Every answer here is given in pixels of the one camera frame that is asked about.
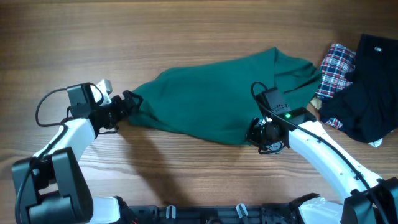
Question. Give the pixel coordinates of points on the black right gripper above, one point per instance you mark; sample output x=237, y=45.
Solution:
x=254, y=134

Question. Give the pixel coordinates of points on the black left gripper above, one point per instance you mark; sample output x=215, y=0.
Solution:
x=122, y=111

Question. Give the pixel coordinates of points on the green cloth bag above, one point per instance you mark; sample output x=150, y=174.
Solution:
x=214, y=101

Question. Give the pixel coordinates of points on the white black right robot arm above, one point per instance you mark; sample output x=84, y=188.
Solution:
x=365, y=196

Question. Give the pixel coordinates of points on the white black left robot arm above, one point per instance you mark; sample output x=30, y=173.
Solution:
x=50, y=187

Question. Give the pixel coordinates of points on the dark navy garment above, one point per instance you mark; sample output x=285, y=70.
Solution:
x=367, y=108

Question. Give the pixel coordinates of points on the plaid checkered shirt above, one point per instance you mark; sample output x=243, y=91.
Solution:
x=338, y=61

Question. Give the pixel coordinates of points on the white paper piece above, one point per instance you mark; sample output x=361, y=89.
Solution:
x=376, y=143

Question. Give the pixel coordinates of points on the black aluminium mounting rail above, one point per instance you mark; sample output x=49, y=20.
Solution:
x=238, y=214

